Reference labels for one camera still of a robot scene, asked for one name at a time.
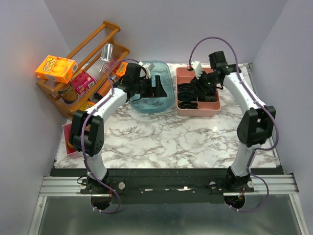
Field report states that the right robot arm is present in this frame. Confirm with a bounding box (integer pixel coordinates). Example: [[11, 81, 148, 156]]
[[188, 51, 276, 192]]

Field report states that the pink sponge box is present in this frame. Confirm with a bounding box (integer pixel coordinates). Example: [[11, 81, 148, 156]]
[[70, 70, 95, 95]]

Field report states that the pink divided organizer box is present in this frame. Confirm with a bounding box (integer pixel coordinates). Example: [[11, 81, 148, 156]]
[[176, 67, 221, 117]]

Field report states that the teal transparent plastic tray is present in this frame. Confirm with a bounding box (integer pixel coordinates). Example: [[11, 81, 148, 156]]
[[130, 61, 175, 114]]

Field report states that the rolled teal tie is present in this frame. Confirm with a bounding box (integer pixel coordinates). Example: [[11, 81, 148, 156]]
[[178, 92, 195, 102]]

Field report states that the dark patterned necktie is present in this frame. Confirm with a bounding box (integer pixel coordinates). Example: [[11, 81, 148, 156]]
[[197, 86, 217, 102]]

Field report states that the wooden tiered rack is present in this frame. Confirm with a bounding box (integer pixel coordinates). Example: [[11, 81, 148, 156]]
[[37, 21, 130, 120]]

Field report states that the small orange box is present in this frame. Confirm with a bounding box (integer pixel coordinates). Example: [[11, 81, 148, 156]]
[[113, 62, 128, 77]]

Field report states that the orange bottle black cap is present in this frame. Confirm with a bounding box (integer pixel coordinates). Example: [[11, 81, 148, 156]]
[[94, 79, 111, 100]]

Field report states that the yellow toy fruit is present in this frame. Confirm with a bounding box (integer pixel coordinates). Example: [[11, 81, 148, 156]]
[[67, 142, 74, 149]]

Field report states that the large orange sponge box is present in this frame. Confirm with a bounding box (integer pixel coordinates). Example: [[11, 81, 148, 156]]
[[35, 55, 78, 84]]

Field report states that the orange box lower shelf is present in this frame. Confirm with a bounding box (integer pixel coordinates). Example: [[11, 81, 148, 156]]
[[79, 101, 95, 111]]

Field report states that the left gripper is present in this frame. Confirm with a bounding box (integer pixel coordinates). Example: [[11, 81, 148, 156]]
[[134, 75, 167, 98]]

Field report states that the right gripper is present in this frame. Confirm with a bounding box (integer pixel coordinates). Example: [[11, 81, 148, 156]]
[[190, 69, 220, 98]]

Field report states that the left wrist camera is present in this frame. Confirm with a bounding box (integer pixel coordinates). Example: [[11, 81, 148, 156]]
[[138, 62, 155, 78]]

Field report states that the rolled black tie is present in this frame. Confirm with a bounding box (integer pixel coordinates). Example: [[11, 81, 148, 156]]
[[177, 83, 194, 93]]

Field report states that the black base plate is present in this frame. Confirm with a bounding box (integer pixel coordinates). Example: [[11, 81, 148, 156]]
[[49, 168, 285, 205]]

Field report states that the dark round can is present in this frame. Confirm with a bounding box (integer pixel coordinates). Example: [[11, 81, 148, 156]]
[[58, 83, 78, 104]]

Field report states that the small pink bin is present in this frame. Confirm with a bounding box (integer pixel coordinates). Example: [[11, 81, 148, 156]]
[[62, 123, 81, 159]]

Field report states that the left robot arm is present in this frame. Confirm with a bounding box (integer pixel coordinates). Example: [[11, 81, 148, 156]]
[[68, 59, 175, 193]]

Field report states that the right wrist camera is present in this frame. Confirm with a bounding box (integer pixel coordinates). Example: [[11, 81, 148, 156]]
[[188, 61, 203, 80]]

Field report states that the aluminium rail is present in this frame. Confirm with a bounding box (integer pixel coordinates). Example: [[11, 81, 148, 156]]
[[39, 174, 299, 197]]

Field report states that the rolled dark gold tie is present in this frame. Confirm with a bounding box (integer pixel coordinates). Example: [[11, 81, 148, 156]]
[[178, 101, 198, 110]]

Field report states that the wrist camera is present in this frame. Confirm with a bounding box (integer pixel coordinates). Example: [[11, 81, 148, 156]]
[[188, 61, 203, 80], [138, 62, 155, 78]]

